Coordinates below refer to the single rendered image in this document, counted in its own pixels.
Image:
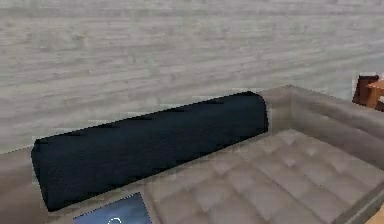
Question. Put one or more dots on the dark navy bolster cushion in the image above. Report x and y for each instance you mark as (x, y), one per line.
(150, 146)

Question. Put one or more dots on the grey tufted sofa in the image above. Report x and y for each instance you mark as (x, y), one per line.
(276, 176)

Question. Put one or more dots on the brown wooden side table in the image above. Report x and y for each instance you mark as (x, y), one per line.
(370, 91)

